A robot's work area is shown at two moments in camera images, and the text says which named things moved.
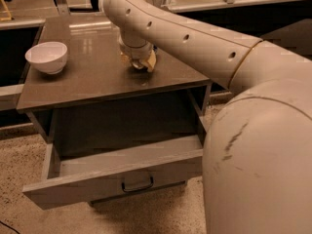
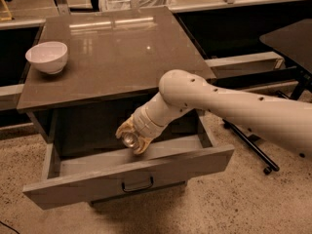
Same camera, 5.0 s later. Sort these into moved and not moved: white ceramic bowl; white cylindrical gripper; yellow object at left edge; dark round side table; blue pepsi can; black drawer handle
Moved: white cylindrical gripper; blue pepsi can
Not moved: white ceramic bowl; dark round side table; yellow object at left edge; black drawer handle
